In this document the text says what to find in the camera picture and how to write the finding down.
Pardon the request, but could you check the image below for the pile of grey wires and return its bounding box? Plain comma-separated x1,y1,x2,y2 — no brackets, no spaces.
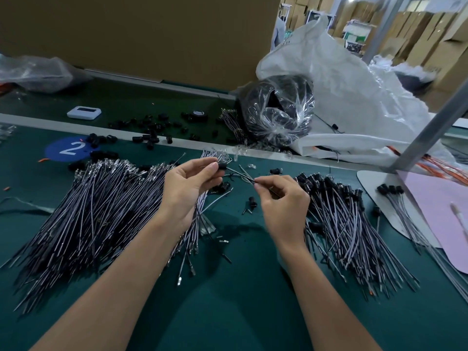
0,150,234,315

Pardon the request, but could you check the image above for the bundle of orange wires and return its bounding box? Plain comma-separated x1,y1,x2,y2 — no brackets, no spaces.
388,144,468,186

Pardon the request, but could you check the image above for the clear plastic strip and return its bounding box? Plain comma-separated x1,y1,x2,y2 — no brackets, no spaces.
0,197,54,215

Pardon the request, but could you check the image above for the white pen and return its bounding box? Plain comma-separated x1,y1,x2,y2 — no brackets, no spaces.
449,203,468,238

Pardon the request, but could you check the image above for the grey metal frame post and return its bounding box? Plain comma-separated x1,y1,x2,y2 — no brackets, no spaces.
391,80,468,173
362,0,407,64

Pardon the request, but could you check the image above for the large white plastic sack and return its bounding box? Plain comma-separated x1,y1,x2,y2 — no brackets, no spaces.
256,18,468,169

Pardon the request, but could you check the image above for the pink paper sheet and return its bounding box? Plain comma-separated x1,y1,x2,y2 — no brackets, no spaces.
398,170,468,275

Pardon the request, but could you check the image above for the stack of cardboard boxes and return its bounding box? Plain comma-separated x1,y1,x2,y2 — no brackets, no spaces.
398,0,468,107

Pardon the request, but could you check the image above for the small bundle of capped wires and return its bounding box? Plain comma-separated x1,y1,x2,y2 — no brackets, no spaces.
376,184,468,304

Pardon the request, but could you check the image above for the pile of wires with black caps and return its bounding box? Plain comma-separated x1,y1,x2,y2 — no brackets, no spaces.
296,172,421,298

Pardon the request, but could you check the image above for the clear bag with black contents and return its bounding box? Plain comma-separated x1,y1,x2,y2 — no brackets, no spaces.
240,74,315,147

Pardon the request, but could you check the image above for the person's left hand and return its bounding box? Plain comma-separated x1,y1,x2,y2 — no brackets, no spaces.
159,157,228,231

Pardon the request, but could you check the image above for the brown cardboard panel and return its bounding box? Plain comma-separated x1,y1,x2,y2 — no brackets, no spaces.
0,0,280,92

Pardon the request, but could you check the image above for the person's right hand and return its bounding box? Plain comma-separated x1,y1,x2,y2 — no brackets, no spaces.
253,175,311,253

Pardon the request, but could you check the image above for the small white timer device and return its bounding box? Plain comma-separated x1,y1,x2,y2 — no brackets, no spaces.
66,106,102,120

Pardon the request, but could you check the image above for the small clear plastic piece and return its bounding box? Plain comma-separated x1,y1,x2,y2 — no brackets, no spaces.
199,214,216,234

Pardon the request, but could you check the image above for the blue round number sticker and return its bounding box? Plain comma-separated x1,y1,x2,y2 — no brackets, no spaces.
44,136,95,163

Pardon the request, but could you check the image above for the person's right forearm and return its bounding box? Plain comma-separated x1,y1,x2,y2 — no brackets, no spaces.
278,234,383,351

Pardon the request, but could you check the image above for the crumpled clear plastic bag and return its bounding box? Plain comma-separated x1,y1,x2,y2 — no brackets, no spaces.
0,55,89,94

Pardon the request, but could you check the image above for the person's left forearm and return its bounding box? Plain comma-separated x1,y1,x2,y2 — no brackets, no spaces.
31,214,190,351

